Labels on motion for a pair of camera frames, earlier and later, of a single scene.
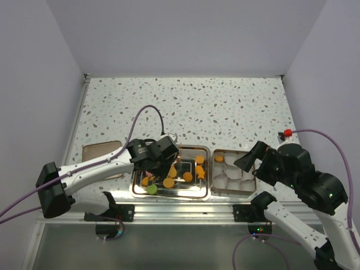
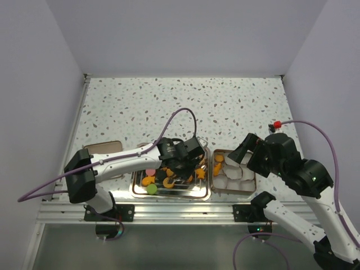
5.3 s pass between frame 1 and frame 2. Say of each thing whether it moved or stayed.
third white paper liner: stayed
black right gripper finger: moved
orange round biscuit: stayed
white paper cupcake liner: stayed
